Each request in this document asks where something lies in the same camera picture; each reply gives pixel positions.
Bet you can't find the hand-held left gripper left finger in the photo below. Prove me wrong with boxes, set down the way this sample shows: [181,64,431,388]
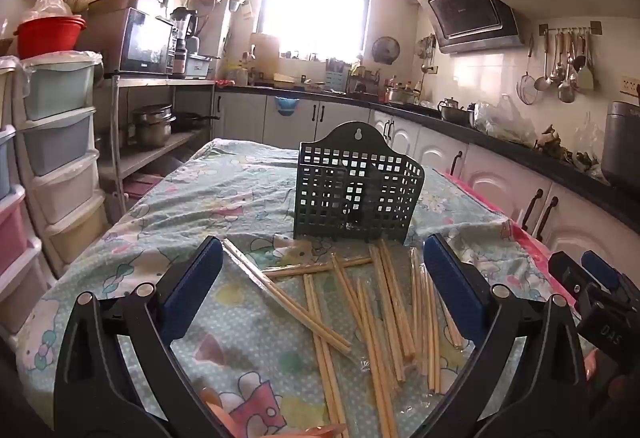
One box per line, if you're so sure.
[54,235,226,438]

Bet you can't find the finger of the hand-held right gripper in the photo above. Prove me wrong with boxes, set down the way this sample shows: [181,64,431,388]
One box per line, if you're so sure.
[547,252,591,315]
[581,251,626,299]

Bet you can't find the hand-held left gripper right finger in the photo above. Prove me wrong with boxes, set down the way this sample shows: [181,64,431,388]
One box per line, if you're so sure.
[412,233,590,438]

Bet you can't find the set of wooden chopsticks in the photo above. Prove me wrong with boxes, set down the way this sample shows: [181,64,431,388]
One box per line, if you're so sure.
[222,238,466,438]

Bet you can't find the dark green plastic utensil holder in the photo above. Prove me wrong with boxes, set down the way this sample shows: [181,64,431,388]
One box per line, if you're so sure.
[292,121,426,244]

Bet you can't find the row of hanging kitchen utensils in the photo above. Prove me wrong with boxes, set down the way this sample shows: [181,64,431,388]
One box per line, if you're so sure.
[517,29,598,104]

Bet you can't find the light blue cartoon printed sheet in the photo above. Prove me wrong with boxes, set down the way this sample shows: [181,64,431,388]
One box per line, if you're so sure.
[17,138,556,438]

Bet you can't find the black kitchen countertop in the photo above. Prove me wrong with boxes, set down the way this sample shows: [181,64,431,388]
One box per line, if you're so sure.
[215,81,640,234]

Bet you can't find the white base cabinets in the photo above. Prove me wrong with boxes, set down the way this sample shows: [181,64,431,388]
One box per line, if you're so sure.
[215,91,640,279]

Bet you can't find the grey rice cooker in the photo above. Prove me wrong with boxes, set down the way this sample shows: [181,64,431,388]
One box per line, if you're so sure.
[601,101,640,184]

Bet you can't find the pile of dried brown leaves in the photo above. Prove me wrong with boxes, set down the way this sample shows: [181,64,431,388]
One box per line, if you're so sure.
[535,123,606,169]

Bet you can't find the metal shelf rack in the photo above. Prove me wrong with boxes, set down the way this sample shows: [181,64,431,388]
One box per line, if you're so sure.
[97,76,217,219]

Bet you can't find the large clear plastic bag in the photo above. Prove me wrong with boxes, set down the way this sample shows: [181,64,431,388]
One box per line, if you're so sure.
[472,94,538,144]

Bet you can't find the stack of steel pots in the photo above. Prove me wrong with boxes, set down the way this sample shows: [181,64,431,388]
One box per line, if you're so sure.
[131,104,177,148]

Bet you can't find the black frying pan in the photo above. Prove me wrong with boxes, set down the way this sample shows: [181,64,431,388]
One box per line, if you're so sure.
[172,111,221,131]

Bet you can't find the pastel plastic drawer tower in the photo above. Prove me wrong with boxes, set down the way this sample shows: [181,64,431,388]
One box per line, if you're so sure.
[0,58,46,334]
[15,51,108,264]

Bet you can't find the steel cooking pot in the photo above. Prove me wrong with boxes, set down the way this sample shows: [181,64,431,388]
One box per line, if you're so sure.
[385,86,416,105]

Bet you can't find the blue grey storage box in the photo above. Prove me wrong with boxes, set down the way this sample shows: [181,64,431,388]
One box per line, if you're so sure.
[186,53,221,79]

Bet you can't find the cluster of small hanging ladles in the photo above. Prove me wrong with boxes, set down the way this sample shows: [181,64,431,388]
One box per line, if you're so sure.
[416,34,437,74]

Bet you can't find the light blue knife rack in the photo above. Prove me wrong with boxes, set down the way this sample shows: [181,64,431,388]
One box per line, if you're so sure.
[325,58,351,92]

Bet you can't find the beige cutting board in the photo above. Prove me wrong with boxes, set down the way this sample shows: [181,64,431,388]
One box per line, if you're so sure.
[250,32,280,74]

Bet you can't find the black microwave oven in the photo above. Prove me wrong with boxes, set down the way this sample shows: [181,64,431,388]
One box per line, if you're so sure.
[82,7,181,76]

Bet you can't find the black blender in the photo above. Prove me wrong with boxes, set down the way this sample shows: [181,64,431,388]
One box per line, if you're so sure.
[170,7,201,74]

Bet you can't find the red plastic basin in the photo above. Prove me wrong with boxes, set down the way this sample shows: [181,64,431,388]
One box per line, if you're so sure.
[14,16,87,62]

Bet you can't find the crumpled white plastic bag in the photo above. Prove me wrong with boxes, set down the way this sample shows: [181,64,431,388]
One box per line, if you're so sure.
[25,0,73,19]

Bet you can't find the metal hook rail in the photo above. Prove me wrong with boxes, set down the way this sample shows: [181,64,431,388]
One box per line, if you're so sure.
[539,21,602,35]

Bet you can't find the round dark wall fan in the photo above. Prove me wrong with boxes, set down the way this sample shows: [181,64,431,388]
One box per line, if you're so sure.
[371,36,401,66]

